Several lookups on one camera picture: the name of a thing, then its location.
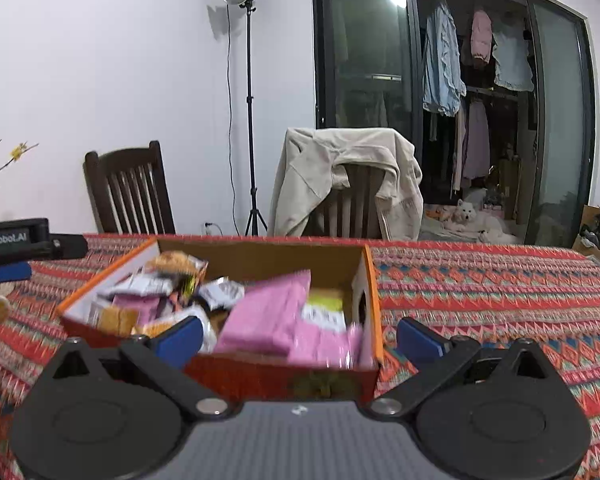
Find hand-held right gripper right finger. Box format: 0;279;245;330
369;316;556;419

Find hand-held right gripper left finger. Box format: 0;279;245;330
43;315;234;420

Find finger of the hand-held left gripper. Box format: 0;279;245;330
49;233;89;261
0;263;33;286

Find orange-edged cardboard box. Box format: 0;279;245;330
57;237;384;404

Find small pink packet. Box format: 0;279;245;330
111;293;162;322

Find white and dark snack packet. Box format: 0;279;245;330
199;277;246;312

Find clear biscuit packet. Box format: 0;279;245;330
96;304;139;337

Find silver white snack packet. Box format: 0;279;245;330
96;272;174;297

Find red patterned tablecloth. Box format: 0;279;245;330
0;232;600;480

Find dark wooden chair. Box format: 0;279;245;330
83;140;177;235

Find large pink packet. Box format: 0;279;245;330
214;269;312;357

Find pale pink packet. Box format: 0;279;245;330
286;320;365;369

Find yellow flower branches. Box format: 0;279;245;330
0;129;40;222

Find white dog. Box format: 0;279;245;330
442;198;519;244

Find brown wooden chair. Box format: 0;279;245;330
311;163;384;239

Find beige jacket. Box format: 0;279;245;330
268;127;424;241

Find lilac hanging coat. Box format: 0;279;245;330
452;99;491;192

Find open cardboard box with clutter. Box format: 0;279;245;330
572;204;600;277

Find studio light on tripod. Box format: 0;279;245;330
219;0;269;237

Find black framed glass sliding door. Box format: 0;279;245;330
524;0;597;249
312;0;424;132

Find light blue hanging shirt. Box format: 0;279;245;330
422;0;467;117

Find white hanging top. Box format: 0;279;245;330
492;26;535;92

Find pink hanging jacket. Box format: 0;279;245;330
470;8;495;69

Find black power cable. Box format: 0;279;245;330
224;6;237;234

